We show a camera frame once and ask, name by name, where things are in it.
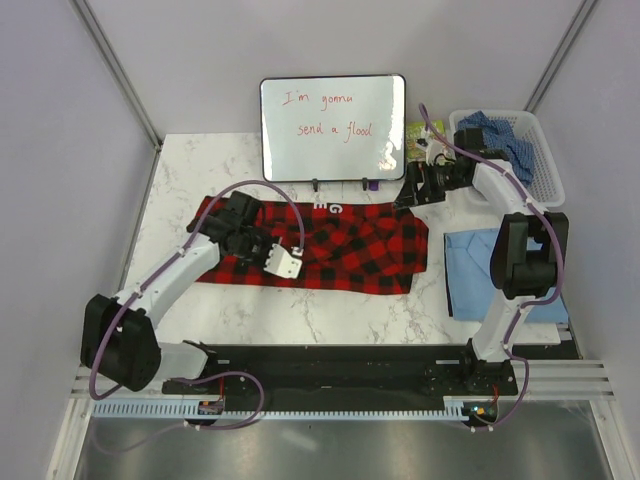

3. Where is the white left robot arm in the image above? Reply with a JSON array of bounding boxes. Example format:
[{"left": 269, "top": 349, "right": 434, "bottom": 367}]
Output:
[{"left": 80, "top": 191, "right": 275, "bottom": 400}]

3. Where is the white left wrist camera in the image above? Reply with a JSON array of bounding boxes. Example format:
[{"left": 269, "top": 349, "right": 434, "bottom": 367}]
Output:
[{"left": 264, "top": 244, "right": 303, "bottom": 279}]

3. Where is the blue checkered shirt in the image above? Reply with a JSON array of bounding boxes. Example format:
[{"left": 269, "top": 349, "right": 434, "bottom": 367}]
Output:
[{"left": 457, "top": 111, "right": 535, "bottom": 187}]

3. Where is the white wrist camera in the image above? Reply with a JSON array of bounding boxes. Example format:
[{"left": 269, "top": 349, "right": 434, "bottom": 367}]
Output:
[
  {"left": 415, "top": 131, "right": 451, "bottom": 165},
  {"left": 264, "top": 244, "right": 303, "bottom": 279}
]

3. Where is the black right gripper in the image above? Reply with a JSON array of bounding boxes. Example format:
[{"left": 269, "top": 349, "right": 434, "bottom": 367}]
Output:
[{"left": 392, "top": 160, "right": 468, "bottom": 210}]

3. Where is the folded light blue shirt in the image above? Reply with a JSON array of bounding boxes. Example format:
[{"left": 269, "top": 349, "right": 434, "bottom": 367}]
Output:
[{"left": 443, "top": 228, "right": 570, "bottom": 324}]

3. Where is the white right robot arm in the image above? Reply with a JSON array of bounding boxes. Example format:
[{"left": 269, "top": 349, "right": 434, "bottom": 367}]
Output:
[{"left": 394, "top": 128, "right": 569, "bottom": 394}]

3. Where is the white plastic basket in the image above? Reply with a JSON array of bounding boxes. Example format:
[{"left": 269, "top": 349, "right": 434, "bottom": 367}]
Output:
[{"left": 449, "top": 109, "right": 565, "bottom": 209}]

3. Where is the whiteboard with red writing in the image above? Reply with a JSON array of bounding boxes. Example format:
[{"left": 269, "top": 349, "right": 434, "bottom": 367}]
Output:
[{"left": 259, "top": 74, "right": 406, "bottom": 183}]

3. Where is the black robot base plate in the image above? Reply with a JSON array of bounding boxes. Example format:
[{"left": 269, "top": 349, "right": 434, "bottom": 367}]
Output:
[{"left": 162, "top": 345, "right": 518, "bottom": 410}]

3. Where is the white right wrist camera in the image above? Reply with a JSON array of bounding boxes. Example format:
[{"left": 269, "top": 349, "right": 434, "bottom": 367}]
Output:
[{"left": 415, "top": 131, "right": 451, "bottom": 165}]

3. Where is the aluminium frame rail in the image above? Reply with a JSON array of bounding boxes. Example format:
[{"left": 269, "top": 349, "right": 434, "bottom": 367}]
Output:
[{"left": 70, "top": 0, "right": 163, "bottom": 152}]

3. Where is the green children's book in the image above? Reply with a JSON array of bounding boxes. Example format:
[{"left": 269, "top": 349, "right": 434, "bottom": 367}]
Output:
[{"left": 405, "top": 122, "right": 432, "bottom": 161}]

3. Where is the white slotted cable duct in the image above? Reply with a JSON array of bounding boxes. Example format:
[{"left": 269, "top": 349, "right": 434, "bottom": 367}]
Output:
[{"left": 92, "top": 398, "right": 486, "bottom": 421}]

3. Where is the red black plaid shirt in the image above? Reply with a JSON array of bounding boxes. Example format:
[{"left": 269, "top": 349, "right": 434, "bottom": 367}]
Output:
[{"left": 198, "top": 203, "right": 429, "bottom": 295}]

